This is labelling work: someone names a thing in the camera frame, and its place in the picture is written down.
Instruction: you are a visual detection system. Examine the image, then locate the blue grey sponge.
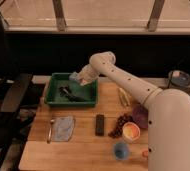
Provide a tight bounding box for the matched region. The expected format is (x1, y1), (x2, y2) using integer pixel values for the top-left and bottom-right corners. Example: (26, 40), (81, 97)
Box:
(69, 72), (78, 81)

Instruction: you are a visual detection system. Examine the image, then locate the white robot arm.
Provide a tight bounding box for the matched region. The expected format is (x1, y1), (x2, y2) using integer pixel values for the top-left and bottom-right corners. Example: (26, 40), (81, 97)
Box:
(77, 52), (190, 171)

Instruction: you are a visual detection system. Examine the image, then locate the dark object in tray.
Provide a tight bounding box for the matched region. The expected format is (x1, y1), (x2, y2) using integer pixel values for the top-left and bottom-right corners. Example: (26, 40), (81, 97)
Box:
(59, 87), (84, 102)

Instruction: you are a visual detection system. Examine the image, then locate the green plastic tray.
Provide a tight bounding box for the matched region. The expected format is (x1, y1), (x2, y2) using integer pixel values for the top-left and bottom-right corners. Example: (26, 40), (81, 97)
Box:
(44, 73), (98, 107)

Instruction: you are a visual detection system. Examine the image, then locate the pale yellow banana toy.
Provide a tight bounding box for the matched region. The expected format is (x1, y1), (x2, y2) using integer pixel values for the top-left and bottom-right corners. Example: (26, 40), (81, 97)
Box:
(118, 88), (131, 107)

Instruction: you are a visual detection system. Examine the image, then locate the black rectangular remote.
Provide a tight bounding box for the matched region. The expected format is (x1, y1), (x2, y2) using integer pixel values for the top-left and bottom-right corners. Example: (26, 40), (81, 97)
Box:
(95, 114), (105, 136)

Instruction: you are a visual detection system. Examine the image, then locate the blue folded cloth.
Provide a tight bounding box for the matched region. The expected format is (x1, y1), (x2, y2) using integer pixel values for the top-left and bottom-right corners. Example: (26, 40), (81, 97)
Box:
(52, 116), (75, 142)

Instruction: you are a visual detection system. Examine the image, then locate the dark red grape bunch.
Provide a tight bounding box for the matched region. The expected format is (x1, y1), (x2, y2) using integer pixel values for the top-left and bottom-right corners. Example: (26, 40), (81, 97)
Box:
(108, 114), (133, 138)

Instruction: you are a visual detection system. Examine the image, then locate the purple plate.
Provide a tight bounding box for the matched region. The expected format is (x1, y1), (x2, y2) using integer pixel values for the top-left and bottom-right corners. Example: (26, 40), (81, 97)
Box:
(132, 105), (148, 129)

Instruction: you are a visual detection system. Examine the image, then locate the black office chair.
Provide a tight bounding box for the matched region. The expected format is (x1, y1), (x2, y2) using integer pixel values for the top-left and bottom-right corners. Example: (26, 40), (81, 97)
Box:
(0, 0), (34, 171)

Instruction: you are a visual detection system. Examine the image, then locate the blue cup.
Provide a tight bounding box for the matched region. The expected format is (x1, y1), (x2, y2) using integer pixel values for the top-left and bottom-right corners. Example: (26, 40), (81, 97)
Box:
(113, 142), (130, 160)

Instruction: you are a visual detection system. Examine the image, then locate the grey pot with lid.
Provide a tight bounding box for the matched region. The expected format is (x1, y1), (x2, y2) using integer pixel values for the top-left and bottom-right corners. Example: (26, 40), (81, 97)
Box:
(168, 70), (190, 94)

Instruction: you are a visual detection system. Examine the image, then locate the metal spoon wooden handle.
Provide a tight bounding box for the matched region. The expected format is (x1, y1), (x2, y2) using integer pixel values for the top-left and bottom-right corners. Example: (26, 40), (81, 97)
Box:
(47, 118), (55, 144)

